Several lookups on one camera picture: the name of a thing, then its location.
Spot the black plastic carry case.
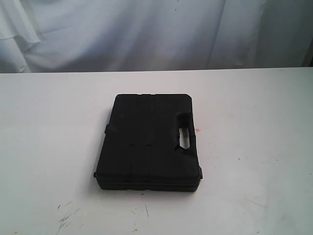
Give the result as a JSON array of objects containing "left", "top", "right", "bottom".
[{"left": 94, "top": 94, "right": 202, "bottom": 192}]

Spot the white backdrop curtain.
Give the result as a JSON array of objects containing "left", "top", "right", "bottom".
[{"left": 0, "top": 0, "right": 313, "bottom": 73}]

